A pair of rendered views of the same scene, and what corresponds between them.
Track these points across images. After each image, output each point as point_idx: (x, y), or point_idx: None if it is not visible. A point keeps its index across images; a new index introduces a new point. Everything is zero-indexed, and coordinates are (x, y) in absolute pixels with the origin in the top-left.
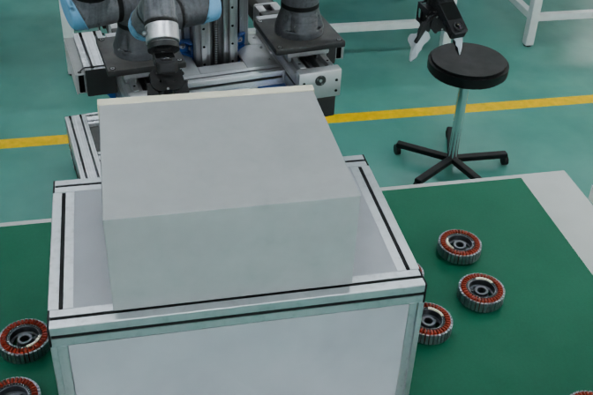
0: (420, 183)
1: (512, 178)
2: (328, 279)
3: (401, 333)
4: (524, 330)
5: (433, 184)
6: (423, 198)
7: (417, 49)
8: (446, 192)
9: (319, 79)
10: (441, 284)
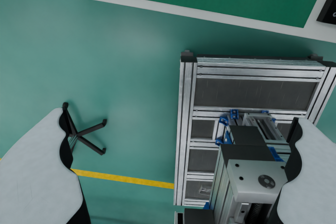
0: (175, 13)
1: None
2: None
3: None
4: None
5: (160, 6)
6: None
7: (324, 148)
8: None
9: (268, 182)
10: None
